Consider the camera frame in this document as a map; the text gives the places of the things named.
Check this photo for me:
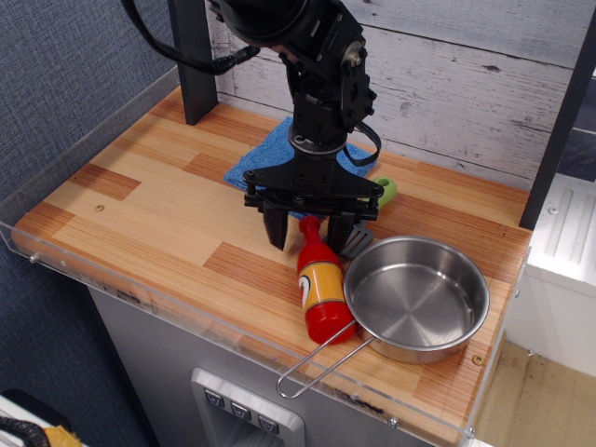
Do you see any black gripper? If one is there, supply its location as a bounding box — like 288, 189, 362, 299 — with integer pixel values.
243, 139, 383, 254

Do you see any red toy sauce bottle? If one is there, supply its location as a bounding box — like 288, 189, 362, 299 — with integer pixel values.
297, 215, 355, 345

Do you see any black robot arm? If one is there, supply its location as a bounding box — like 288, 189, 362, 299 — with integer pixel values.
211, 1, 383, 252

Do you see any blue folded cloth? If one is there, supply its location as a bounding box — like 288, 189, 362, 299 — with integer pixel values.
223, 115, 376, 192

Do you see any stainless steel pan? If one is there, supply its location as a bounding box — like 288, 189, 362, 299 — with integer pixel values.
276, 235, 492, 400

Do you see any grey cabinet with dispenser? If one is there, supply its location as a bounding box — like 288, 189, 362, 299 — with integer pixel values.
90, 290, 425, 446

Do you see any white ribbed side counter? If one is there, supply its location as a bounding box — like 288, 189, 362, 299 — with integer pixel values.
505, 174, 595, 376

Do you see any clear acrylic table guard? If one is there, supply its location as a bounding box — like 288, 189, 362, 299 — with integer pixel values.
0, 64, 532, 443

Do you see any green handled grey spatula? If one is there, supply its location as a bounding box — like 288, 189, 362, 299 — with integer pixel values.
340, 176, 398, 259

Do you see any dark left support post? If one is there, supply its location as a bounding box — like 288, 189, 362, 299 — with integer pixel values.
168, 0, 218, 126

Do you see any dark support post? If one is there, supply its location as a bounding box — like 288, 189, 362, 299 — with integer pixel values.
519, 12, 595, 230
168, 0, 218, 126

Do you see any dark right support post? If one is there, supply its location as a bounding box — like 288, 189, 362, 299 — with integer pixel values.
519, 12, 595, 230

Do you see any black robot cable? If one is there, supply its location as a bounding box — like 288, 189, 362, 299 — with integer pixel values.
119, 0, 383, 169

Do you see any black braided hose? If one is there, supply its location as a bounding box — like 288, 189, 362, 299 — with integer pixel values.
0, 416, 47, 447

